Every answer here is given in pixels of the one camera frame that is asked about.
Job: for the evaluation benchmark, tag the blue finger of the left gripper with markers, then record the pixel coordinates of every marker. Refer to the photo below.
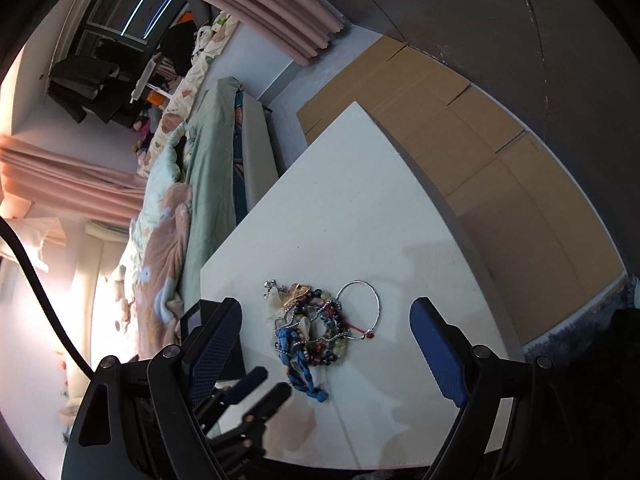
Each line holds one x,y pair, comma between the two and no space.
268,405
244,387

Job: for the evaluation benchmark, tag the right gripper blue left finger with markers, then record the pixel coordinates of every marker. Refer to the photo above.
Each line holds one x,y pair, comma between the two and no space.
210,344

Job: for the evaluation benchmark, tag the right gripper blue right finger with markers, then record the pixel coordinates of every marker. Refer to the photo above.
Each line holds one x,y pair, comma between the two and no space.
442,346

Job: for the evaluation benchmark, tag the gold butterfly brooch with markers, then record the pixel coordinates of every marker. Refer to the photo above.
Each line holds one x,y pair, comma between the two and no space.
294,293

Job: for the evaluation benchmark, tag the black square jewelry box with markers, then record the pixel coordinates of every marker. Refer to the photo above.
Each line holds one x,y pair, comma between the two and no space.
234,368

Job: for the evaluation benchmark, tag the silver stud earrings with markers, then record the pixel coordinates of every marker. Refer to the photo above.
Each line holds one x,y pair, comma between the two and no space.
274,291

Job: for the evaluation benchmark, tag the pink duck blanket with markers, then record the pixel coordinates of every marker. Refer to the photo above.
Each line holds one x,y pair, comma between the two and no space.
153,259

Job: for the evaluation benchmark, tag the white bedside table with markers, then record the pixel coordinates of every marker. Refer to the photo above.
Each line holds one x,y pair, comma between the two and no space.
354,216

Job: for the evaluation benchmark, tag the flattened cardboard sheet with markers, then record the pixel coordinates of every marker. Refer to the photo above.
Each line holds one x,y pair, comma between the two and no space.
544,245

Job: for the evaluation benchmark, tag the light green pillow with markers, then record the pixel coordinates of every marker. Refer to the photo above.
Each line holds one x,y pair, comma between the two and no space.
164,172

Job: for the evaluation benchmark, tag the green bed sheet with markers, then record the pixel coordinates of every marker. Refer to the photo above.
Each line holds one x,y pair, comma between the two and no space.
209,172

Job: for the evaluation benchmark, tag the pink curtain left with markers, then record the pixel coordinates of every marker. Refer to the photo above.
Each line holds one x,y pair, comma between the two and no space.
57,181

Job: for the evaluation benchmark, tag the hanging dark clothes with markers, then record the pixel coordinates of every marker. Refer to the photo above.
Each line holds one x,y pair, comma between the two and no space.
83,86

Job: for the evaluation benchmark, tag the white bed frame side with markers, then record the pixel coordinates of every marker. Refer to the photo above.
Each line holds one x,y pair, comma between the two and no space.
260,169

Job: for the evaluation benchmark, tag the dark wood wall panel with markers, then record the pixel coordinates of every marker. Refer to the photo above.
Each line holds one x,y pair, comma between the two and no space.
563,69

